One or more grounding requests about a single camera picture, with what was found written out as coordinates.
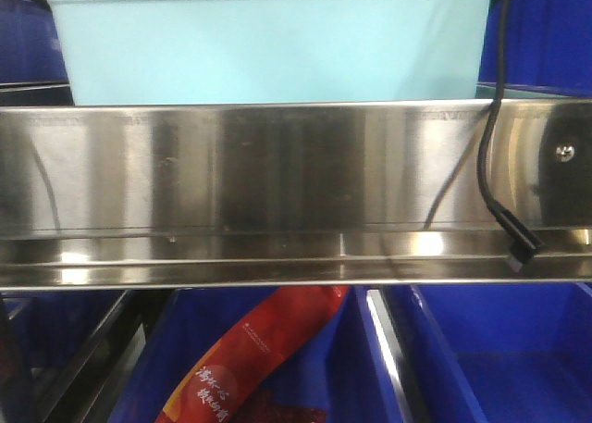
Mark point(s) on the red snack bag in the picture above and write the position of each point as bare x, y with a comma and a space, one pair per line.
244, 356

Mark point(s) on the blue bin lower left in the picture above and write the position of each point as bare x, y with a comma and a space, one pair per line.
50, 327

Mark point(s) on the stainless steel shelf rail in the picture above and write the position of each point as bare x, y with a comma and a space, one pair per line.
373, 193

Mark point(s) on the blue bin with snack bag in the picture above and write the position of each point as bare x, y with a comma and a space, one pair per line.
340, 374

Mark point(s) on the blue bin upper right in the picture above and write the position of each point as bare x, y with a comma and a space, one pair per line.
548, 46

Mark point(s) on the blue bin upper left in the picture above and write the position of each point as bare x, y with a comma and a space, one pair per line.
30, 50

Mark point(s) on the light blue plastic bin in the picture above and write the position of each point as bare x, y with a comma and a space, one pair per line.
167, 52

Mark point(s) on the blue bin lower right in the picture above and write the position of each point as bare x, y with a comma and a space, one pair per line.
498, 352

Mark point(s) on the steel screw on rail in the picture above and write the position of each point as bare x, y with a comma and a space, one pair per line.
565, 152

